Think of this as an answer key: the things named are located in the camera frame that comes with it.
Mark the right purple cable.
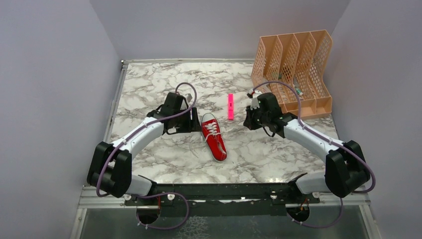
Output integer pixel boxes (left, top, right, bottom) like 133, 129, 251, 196
250, 81, 377, 229

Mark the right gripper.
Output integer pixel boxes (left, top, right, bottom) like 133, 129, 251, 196
244, 103, 270, 130

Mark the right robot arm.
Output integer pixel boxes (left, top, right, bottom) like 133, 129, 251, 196
243, 91, 371, 203

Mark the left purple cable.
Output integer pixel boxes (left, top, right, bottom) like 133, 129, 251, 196
96, 82, 199, 231

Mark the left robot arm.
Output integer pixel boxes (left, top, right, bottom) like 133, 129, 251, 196
87, 92, 201, 205

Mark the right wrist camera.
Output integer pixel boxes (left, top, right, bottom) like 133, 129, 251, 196
247, 91, 262, 110

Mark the red canvas sneaker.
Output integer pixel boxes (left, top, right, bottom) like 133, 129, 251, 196
200, 113, 227, 162

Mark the peach plastic file organizer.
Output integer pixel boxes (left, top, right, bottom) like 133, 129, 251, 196
251, 30, 332, 120

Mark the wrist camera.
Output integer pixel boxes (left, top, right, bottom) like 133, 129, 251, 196
185, 94, 193, 103
247, 91, 262, 110

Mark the pink highlighter marker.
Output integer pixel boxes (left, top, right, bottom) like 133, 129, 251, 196
227, 93, 234, 120

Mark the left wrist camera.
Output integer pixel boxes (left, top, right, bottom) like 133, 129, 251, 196
185, 94, 193, 103

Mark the white shoelace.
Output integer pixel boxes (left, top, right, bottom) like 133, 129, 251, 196
189, 122, 227, 158

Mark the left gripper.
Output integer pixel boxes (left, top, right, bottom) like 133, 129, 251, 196
173, 107, 203, 133

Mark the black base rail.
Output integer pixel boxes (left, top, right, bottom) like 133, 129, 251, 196
124, 183, 319, 217

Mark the purple cable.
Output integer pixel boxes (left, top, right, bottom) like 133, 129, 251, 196
250, 81, 377, 229
96, 82, 199, 231

